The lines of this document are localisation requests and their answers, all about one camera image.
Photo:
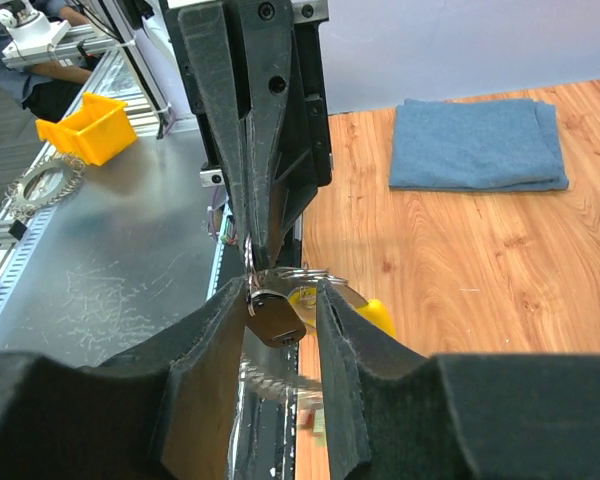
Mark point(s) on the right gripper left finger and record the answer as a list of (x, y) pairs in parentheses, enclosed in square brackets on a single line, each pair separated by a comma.
[(162, 409)]

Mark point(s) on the yellow plastic bin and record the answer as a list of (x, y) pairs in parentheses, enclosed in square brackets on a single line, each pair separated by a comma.
[(98, 131)]

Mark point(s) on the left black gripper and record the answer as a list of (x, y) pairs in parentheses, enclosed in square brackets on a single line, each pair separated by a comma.
[(253, 75)]

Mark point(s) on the key with black tag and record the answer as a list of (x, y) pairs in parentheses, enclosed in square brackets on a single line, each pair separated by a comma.
[(272, 318)]

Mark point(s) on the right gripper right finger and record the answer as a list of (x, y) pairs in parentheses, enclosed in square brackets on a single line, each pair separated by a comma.
[(391, 413)]

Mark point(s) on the person in blue shirt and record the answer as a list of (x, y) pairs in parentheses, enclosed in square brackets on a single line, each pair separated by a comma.
[(46, 89)]

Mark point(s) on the grey slotted cable duct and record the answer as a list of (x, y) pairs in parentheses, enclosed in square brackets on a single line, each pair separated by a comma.
[(18, 256)]

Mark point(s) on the blue folded cloth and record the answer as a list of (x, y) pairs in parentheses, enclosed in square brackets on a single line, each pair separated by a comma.
[(488, 146)]

